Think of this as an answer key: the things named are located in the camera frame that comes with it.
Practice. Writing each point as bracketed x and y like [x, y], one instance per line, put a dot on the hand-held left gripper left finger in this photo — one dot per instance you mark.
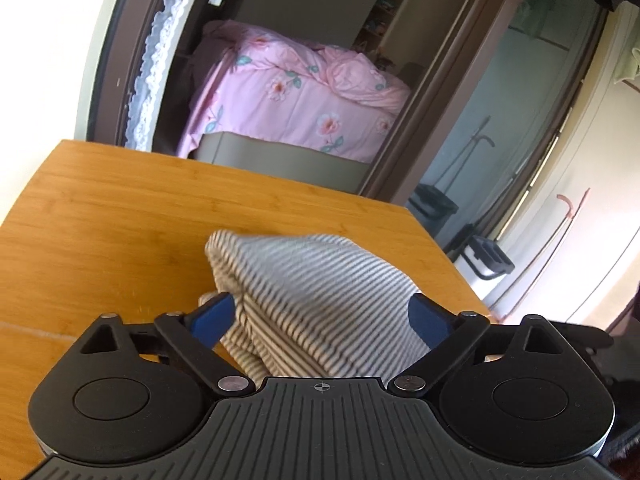
[212, 317]

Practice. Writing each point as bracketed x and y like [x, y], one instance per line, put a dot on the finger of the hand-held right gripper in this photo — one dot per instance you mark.
[585, 340]

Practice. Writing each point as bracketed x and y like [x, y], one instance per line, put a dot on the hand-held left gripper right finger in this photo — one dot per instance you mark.
[430, 322]

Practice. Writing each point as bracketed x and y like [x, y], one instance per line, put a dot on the grey striped pants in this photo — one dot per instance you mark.
[320, 300]

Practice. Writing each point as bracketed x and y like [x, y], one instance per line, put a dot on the white bin with black lid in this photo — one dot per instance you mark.
[487, 255]

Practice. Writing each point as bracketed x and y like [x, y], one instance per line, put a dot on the pink hooked pole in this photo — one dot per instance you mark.
[560, 230]

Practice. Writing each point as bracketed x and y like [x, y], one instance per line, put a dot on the beige bed base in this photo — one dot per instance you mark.
[280, 160]

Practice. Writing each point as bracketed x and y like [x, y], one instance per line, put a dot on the glass sliding door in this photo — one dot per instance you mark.
[500, 100]

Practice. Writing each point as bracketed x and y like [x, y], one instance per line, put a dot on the pink floral bed blanket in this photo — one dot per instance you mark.
[300, 90]

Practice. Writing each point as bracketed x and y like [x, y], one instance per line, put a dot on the white lace curtain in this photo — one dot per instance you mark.
[155, 60]

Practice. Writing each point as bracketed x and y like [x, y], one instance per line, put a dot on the green hanging garment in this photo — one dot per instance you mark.
[631, 67]

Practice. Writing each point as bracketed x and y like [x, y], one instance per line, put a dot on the wooden bookshelf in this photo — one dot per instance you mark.
[382, 15]

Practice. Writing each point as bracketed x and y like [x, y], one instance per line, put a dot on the dark brown door frame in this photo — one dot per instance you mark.
[107, 60]

